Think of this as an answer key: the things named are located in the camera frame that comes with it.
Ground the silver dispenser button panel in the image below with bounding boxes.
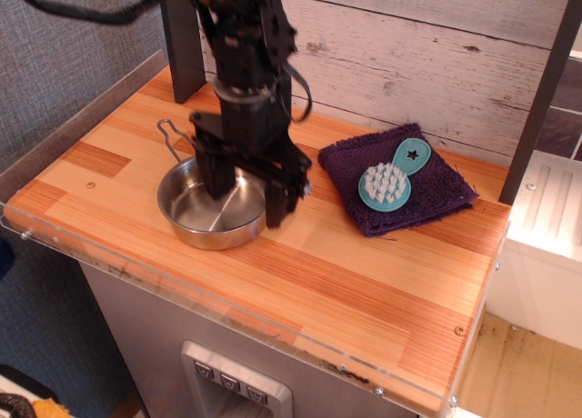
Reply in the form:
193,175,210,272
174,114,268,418
181,341,294,417

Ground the grey toy fridge cabinet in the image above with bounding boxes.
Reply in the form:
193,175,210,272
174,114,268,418
82,264,412,417

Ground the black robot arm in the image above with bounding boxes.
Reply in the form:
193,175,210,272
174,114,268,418
188,0,311,228

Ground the stainless steel pan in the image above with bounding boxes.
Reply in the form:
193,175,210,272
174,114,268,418
157,119,266,251

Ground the teal scrub brush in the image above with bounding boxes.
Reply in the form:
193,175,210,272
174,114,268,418
358,138,432,213

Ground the dark grey right post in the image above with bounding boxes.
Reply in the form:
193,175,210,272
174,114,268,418
498,0,581,205

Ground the dark grey post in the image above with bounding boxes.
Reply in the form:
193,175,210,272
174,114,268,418
161,0,206,104
498,0,581,205

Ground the clear acrylic edge guard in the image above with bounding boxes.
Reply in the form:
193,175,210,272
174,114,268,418
5,194,509,417

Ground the dark grey left post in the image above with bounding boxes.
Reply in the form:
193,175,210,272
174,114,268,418
161,0,206,104

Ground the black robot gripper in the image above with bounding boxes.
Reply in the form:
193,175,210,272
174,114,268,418
190,88,311,228

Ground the orange black object bottom left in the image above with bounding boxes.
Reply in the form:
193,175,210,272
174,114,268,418
1,393,72,418

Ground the purple folded rag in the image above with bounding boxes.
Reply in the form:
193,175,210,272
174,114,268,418
317,124,477,237

